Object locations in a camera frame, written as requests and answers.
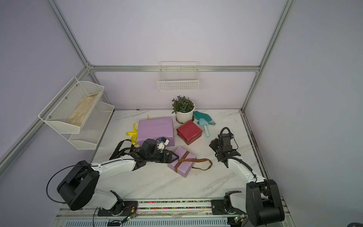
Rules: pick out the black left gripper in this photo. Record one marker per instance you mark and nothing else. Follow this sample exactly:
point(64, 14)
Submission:
point(169, 159)

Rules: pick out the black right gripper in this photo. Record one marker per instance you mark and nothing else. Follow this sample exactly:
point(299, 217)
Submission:
point(213, 143)

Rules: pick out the brown satin ribbon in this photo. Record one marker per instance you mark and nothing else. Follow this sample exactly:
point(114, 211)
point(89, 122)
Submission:
point(195, 160)

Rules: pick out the small purple gift box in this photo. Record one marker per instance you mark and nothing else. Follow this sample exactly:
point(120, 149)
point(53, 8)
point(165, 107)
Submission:
point(181, 166)

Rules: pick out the large purple gift box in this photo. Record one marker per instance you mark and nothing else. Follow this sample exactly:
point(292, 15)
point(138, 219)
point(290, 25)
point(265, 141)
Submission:
point(156, 128)

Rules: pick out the red gift box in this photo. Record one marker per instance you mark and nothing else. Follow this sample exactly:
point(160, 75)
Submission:
point(189, 132)

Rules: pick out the yellow satin ribbon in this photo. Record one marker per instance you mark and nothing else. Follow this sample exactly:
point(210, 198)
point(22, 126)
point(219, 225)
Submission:
point(134, 134)

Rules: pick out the black lettered ribbon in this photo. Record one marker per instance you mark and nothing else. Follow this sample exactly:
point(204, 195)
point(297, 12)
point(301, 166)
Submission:
point(125, 153)

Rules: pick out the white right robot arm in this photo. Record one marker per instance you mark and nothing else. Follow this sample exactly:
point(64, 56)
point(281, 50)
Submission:
point(261, 202)

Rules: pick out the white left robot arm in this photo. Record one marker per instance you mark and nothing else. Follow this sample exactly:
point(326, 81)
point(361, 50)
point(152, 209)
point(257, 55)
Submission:
point(79, 188)

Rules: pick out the white plant pot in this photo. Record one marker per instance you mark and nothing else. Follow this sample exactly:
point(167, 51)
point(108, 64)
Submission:
point(182, 118)

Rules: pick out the teal cloth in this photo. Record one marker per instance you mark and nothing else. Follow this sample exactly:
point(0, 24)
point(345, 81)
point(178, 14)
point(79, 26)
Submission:
point(197, 115)

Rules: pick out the green potted plant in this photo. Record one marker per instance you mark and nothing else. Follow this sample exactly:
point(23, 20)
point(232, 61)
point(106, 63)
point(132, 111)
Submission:
point(182, 104)

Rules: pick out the beige cloth in shelf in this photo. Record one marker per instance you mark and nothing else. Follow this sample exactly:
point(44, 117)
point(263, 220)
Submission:
point(79, 115)

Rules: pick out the white mesh two-tier shelf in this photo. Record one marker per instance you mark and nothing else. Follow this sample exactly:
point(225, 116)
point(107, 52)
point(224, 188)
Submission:
point(89, 134)

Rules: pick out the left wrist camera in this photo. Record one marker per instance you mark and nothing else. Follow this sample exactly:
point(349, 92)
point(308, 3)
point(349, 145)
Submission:
point(162, 143)

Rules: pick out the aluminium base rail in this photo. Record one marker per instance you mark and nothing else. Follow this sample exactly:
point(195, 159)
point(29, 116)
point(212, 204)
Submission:
point(157, 213)

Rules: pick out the white wire wall basket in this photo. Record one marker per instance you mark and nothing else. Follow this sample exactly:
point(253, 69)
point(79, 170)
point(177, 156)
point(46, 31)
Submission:
point(178, 76)

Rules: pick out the aluminium frame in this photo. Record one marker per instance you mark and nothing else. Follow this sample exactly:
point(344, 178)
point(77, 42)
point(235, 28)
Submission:
point(36, 61)

